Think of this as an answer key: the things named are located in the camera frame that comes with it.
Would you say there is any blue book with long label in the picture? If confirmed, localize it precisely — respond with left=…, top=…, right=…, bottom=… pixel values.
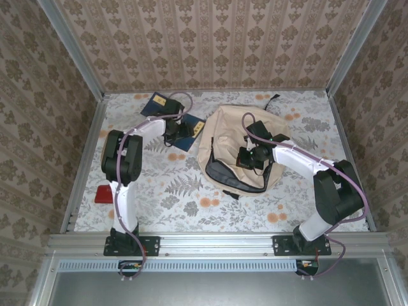
left=173, top=113, right=207, bottom=152

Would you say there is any blue book with short label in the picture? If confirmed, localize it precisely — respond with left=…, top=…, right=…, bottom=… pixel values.
left=141, top=92, right=170, bottom=117

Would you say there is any beige canvas backpack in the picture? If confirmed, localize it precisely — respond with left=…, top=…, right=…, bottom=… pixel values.
left=196, top=94, right=293, bottom=200

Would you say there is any red wallet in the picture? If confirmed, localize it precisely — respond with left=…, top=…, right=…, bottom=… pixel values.
left=94, top=186, right=114, bottom=204

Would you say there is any floral tablecloth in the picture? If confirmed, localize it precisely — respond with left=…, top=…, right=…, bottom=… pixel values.
left=72, top=91, right=370, bottom=233

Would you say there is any grey metal panel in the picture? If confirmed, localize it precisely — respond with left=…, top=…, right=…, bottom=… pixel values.
left=28, top=257, right=402, bottom=306

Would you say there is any thin black right camera cable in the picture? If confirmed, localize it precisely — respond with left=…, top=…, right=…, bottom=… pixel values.
left=253, top=161, right=273, bottom=191

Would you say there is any aluminium rear rail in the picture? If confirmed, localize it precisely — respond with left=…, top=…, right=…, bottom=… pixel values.
left=104, top=88, right=329, bottom=94

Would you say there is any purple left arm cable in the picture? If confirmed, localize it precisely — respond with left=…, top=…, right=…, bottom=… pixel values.
left=114, top=91, right=194, bottom=283

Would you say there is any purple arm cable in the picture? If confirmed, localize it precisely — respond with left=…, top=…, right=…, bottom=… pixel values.
left=114, top=91, right=194, bottom=283
left=241, top=111, right=369, bottom=282

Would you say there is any aluminium mounting rail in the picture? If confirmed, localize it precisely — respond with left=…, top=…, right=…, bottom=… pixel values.
left=47, top=231, right=391, bottom=256

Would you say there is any aluminium right side rail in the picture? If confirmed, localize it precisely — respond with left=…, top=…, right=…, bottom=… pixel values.
left=327, top=94, right=377, bottom=232

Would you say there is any aluminium left side rail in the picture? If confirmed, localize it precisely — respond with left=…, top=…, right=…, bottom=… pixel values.
left=59, top=94, right=110, bottom=233

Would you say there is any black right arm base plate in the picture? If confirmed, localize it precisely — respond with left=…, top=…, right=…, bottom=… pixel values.
left=273, top=235, right=332, bottom=257

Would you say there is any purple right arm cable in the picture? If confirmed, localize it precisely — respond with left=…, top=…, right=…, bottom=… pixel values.
left=241, top=111, right=369, bottom=282

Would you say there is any slotted grey cable duct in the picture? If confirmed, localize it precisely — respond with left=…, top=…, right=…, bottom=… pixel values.
left=58, top=258, right=303, bottom=273

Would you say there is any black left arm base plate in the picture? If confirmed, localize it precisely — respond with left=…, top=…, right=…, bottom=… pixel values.
left=103, top=235, right=161, bottom=257

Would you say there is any black connector with wires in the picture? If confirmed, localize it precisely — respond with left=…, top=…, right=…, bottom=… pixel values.
left=118, top=259, right=145, bottom=277
left=295, top=258, right=320, bottom=276

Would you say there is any aluminium left corner post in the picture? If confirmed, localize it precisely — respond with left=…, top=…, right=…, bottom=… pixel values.
left=36, top=0, right=106, bottom=100

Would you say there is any aluminium corner post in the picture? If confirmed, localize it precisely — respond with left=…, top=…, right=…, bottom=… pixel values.
left=325, top=0, right=389, bottom=97
left=36, top=0, right=106, bottom=100

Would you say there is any aluminium right corner post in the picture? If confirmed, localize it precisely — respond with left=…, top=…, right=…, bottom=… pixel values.
left=325, top=0, right=389, bottom=97

